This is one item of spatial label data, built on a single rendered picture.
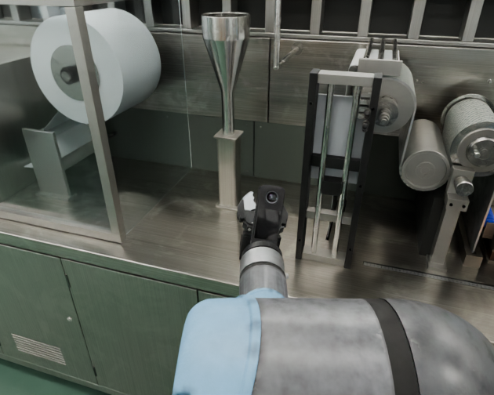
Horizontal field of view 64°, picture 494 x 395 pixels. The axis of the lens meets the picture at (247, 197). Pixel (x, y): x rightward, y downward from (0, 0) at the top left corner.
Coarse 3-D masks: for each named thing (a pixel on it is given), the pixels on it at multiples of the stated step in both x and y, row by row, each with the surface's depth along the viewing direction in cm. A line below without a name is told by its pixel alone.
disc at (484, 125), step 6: (468, 126) 99; (474, 126) 98; (480, 126) 98; (486, 126) 97; (492, 126) 97; (462, 132) 100; (468, 132) 99; (456, 138) 101; (462, 138) 100; (456, 144) 101; (450, 150) 103; (456, 150) 102; (450, 156) 103; (456, 156) 103; (456, 162) 104; (474, 174) 104; (480, 174) 103; (486, 174) 103; (492, 174) 102
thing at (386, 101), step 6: (384, 96) 100; (390, 96) 101; (384, 102) 97; (390, 102) 97; (396, 102) 101; (378, 108) 98; (390, 108) 97; (396, 108) 97; (396, 114) 97; (390, 120) 98
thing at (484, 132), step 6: (474, 132) 98; (480, 132) 98; (486, 132) 97; (492, 132) 97; (468, 138) 99; (474, 138) 99; (462, 144) 100; (468, 144) 100; (462, 150) 101; (462, 156) 102; (462, 162) 102; (468, 162) 102; (474, 168) 102; (480, 168) 102; (486, 168) 101; (492, 168) 101
